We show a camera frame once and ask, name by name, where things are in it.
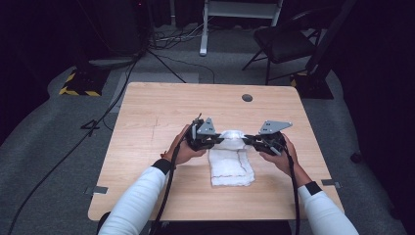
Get left hand-held gripper black cable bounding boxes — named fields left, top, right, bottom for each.
left=149, top=129, right=193, bottom=235

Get dark tall cabinet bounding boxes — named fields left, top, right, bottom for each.
left=106, top=0, right=154, bottom=59

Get small black caster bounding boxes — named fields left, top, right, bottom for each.
left=349, top=150, right=364, bottom=165

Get person's left hand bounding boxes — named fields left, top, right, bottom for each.
left=161, top=123, right=208, bottom=166

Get straight black stand leg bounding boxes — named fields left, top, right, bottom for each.
left=146, top=48, right=188, bottom=84

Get long black floor cable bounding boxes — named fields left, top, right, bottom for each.
left=7, top=58, right=142, bottom=235

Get person's right hand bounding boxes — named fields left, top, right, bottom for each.
left=258, top=132, right=300, bottom=178

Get thin black floor cable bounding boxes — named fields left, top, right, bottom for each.
left=156, top=52, right=216, bottom=85

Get black folding chair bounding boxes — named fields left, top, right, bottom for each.
left=241, top=7, right=331, bottom=86

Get person's dark trousers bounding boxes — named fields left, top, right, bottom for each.
left=156, top=220, right=294, bottom=235

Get hand-held gripper black cable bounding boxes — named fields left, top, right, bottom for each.
left=282, top=142, right=301, bottom=235
left=149, top=129, right=193, bottom=235

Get grey tape strip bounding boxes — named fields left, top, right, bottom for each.
left=84, top=185, right=110, bottom=196
left=320, top=178, right=343, bottom=190

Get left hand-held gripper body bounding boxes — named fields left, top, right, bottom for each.
left=186, top=113, right=220, bottom=152

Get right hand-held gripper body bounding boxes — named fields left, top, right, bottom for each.
left=254, top=119, right=294, bottom=157

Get black slanted stand post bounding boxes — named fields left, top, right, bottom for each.
left=305, top=0, right=359, bottom=76

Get right hand-held gripper black cable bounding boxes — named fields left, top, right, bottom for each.
left=282, top=142, right=301, bottom=235

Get white metal stand frame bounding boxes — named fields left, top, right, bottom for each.
left=199, top=0, right=285, bottom=58

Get bundle of floor cables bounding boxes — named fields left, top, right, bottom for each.
left=148, top=18, right=213, bottom=51

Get white towel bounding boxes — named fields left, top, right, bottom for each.
left=207, top=129, right=256, bottom=188

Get black yellow striped base plate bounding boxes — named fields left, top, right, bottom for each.
left=58, top=66, right=111, bottom=98
left=290, top=70, right=335, bottom=100

